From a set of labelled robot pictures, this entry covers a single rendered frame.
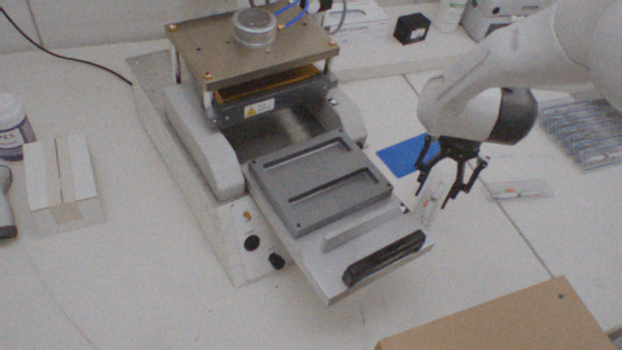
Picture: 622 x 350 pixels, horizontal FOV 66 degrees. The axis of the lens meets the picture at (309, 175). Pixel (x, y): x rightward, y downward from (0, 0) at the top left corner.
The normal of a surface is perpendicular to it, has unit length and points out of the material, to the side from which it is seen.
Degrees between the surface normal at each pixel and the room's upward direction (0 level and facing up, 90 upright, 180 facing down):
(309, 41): 0
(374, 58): 0
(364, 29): 87
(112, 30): 90
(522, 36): 59
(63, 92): 0
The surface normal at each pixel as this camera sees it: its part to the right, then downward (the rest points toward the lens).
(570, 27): -0.94, 0.32
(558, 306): 0.08, -0.60
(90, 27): 0.35, 0.74
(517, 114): 0.04, 0.00
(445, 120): -0.02, 0.77
